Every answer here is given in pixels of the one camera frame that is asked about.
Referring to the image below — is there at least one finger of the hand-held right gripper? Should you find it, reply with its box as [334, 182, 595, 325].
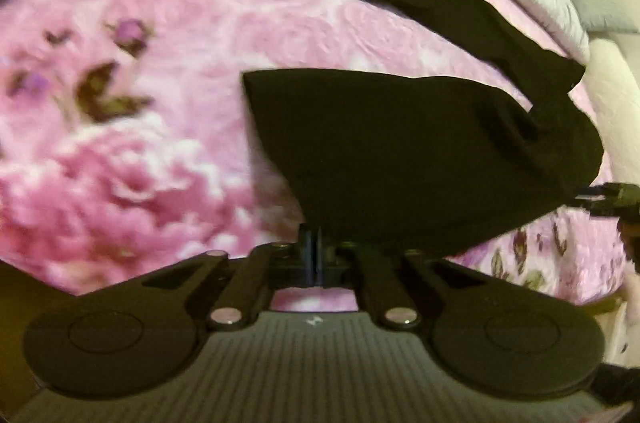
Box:
[567, 183, 624, 217]

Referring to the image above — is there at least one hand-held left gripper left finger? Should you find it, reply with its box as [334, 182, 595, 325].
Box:
[120, 227, 315, 330]

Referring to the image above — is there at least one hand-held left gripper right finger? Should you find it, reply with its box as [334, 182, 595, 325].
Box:
[313, 228, 506, 330]

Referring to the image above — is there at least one black garment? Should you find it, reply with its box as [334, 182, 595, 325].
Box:
[229, 0, 607, 261]

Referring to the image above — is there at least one grey pillow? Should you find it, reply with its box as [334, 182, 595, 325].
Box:
[554, 0, 640, 34]

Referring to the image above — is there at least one pink rose blanket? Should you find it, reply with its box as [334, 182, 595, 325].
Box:
[0, 0, 626, 309]

